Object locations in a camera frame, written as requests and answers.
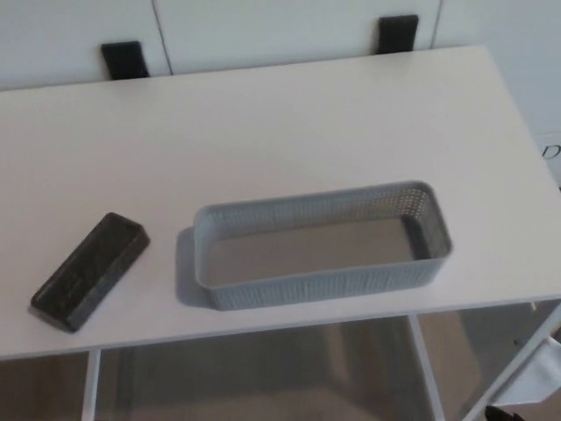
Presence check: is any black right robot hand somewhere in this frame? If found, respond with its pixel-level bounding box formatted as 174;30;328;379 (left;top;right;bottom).
484;404;525;421

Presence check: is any black felt board eraser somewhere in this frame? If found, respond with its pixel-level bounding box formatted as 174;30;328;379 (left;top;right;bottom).
29;211;152;335

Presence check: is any grey perforated plastic basket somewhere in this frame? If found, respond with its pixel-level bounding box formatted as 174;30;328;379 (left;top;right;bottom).
192;179;454;313

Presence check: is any white label with letter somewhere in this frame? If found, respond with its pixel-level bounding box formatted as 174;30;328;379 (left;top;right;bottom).
536;133;561;183

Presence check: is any white cabinet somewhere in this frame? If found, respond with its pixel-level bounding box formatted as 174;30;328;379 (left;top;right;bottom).
0;0;487;93

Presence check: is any white metal-frame desk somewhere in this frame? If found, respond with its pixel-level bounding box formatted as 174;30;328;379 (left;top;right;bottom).
0;43;561;421

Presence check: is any black cabinet handle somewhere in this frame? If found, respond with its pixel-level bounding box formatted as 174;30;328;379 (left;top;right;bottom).
377;14;420;56
100;40;151;82

